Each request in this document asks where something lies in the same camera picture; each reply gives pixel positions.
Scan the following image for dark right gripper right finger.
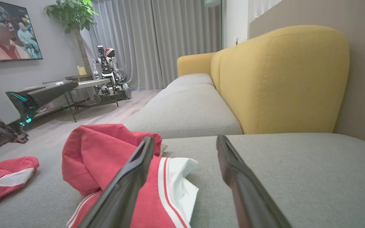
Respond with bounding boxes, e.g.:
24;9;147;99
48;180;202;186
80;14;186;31
216;135;292;228

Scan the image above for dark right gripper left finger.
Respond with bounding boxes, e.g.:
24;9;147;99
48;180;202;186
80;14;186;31
78;136;155;228

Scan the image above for red jersey with white trim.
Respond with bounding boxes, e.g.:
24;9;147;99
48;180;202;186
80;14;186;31
61;123;199;228

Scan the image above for low grey-top table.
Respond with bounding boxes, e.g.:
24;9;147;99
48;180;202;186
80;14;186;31
18;78;119;123

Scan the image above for white black wheeled robot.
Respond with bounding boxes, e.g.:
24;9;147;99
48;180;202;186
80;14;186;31
91;45;132;103

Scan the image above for wide grey sofa seat cushion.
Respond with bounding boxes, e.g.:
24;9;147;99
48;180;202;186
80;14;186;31
0;132;365;228

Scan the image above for green potted tree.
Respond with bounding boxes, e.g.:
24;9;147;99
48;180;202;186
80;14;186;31
43;0;99;76

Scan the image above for light grey sheer curtain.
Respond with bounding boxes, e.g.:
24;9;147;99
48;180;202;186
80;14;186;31
81;0;164;91

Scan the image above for long grey sofa seat cushion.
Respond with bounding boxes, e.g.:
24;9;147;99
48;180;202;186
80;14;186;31
125;73;243;139

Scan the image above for yellow sofa backrest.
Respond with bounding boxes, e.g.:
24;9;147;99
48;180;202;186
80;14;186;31
210;25;350;135

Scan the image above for yellow sofa armrest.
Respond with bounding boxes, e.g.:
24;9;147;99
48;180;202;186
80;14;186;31
177;52;216;77

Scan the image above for grey pleated curtain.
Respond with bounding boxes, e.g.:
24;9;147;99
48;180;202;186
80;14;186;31
151;0;223;88

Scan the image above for wall television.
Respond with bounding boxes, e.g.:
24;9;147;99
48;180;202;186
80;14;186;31
0;0;43;61

